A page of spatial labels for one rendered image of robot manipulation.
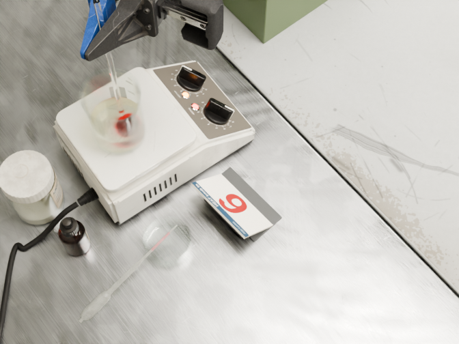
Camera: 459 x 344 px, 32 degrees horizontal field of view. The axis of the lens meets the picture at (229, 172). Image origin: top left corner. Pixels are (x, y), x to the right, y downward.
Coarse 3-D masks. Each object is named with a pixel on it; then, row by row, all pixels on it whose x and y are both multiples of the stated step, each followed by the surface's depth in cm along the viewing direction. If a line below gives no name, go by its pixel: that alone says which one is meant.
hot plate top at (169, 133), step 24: (144, 72) 91; (144, 96) 90; (72, 120) 88; (168, 120) 88; (72, 144) 87; (144, 144) 87; (168, 144) 87; (192, 144) 88; (96, 168) 86; (120, 168) 86; (144, 168) 86
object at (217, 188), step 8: (200, 184) 91; (208, 184) 91; (216, 184) 92; (224, 184) 93; (208, 192) 90; (216, 192) 91; (224, 192) 92; (232, 192) 93; (216, 200) 90; (224, 200) 91; (232, 200) 91; (240, 200) 92; (224, 208) 89; (232, 208) 90; (240, 208) 91; (248, 208) 92; (232, 216) 89; (240, 216) 90; (248, 216) 90; (256, 216) 91; (240, 224) 89; (248, 224) 89; (256, 224) 90; (264, 224) 91; (248, 232) 88
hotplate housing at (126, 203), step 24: (168, 96) 92; (192, 120) 91; (216, 144) 90; (240, 144) 95; (168, 168) 88; (192, 168) 91; (96, 192) 90; (120, 192) 86; (144, 192) 88; (168, 192) 92; (120, 216) 89
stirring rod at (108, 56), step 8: (96, 0) 69; (96, 8) 69; (96, 16) 71; (104, 24) 72; (112, 64) 77; (112, 72) 78; (112, 80) 80; (120, 96) 83; (120, 104) 84; (120, 112) 85
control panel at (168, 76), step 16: (192, 64) 98; (176, 80) 95; (208, 80) 97; (176, 96) 92; (192, 96) 94; (208, 96) 95; (224, 96) 96; (192, 112) 92; (208, 128) 91; (224, 128) 92; (240, 128) 93
